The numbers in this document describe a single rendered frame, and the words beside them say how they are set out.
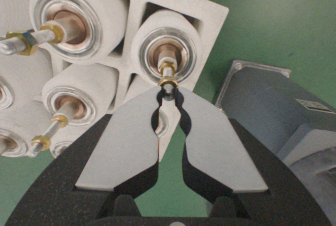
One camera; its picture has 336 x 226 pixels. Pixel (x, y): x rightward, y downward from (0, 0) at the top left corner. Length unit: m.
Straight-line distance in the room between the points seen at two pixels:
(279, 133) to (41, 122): 0.45
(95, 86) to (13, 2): 0.13
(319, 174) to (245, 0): 0.39
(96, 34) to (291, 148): 0.31
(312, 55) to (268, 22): 0.18
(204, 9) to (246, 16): 0.23
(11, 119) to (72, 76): 0.16
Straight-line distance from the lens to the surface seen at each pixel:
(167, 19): 0.20
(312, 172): 0.32
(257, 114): 0.39
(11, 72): 0.31
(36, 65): 0.34
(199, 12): 0.28
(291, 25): 0.56
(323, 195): 0.32
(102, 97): 0.27
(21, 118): 0.39
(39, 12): 0.24
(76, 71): 0.29
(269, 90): 0.41
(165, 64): 0.17
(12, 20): 0.28
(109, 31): 0.22
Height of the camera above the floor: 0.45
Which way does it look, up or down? 57 degrees down
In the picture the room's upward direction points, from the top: 179 degrees clockwise
